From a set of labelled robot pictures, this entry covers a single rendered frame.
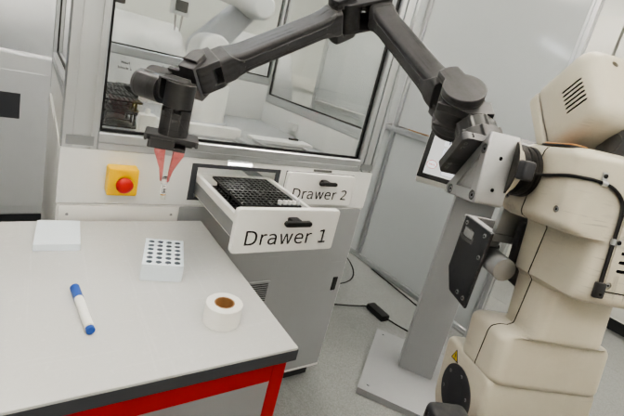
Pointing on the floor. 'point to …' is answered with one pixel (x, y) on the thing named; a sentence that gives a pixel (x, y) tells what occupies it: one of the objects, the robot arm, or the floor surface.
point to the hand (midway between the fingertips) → (164, 176)
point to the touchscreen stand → (420, 331)
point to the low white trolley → (131, 329)
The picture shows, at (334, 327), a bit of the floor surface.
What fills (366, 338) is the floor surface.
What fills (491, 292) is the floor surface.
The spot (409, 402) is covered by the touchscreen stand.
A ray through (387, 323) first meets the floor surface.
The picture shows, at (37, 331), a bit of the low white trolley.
